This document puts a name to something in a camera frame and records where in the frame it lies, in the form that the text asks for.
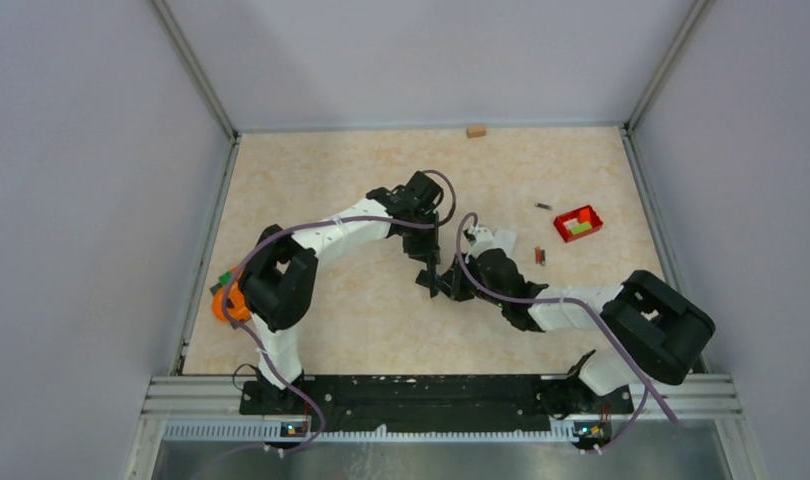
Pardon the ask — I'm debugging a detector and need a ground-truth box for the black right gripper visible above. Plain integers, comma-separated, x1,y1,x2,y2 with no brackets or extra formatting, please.
435,250,507,308

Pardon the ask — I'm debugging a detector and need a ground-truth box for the black remote control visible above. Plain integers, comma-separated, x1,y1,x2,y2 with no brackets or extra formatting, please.
426,252,439,298

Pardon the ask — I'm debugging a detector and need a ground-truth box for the black battery cover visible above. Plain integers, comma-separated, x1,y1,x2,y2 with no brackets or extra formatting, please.
415,270,434,290

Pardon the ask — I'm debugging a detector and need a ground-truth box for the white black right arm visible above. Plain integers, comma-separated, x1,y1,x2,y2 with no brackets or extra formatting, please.
421,248,716,412

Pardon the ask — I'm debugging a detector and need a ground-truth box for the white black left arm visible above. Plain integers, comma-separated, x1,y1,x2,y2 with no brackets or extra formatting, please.
234,170,452,414

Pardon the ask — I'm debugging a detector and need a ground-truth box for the white remote control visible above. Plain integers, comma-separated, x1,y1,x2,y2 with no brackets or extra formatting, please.
493,229,517,257

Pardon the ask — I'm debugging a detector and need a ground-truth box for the red plastic bin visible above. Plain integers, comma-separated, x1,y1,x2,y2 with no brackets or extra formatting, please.
553,205,604,243

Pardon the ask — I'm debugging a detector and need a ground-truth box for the small wooden block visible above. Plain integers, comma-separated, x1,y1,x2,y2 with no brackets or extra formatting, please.
465,124,487,139

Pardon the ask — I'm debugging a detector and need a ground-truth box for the green block in bin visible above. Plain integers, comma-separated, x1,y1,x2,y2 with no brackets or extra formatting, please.
569,222,593,236

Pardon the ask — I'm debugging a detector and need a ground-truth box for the orange green object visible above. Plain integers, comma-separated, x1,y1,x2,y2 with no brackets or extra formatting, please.
209,267,251,323

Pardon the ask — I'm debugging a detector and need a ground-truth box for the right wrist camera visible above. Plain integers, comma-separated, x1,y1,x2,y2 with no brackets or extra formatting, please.
463,225,494,251

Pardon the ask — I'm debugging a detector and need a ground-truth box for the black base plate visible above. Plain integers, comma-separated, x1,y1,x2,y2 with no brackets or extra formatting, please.
239,375,634,433

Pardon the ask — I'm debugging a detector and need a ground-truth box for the aluminium frame rail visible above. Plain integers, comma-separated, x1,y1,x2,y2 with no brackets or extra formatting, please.
141,374,743,451

